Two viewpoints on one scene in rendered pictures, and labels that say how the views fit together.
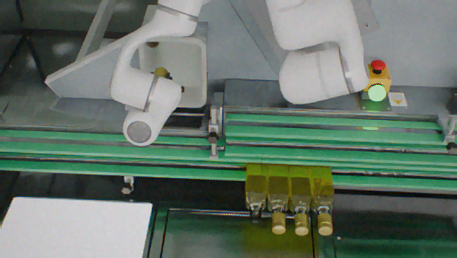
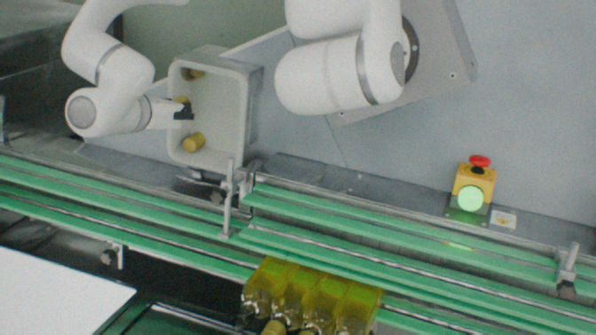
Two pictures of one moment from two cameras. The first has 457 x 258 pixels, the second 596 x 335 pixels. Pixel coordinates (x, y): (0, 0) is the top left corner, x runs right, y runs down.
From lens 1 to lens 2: 56 cm
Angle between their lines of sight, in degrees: 22
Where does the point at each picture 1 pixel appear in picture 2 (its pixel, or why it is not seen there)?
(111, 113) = (130, 166)
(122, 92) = (72, 50)
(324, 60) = (336, 43)
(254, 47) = not seen: hidden behind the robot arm
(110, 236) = (59, 309)
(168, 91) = (129, 60)
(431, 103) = (554, 234)
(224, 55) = (279, 116)
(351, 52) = (371, 30)
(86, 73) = not seen: hidden behind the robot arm
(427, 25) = (558, 115)
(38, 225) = not seen: outside the picture
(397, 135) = (484, 257)
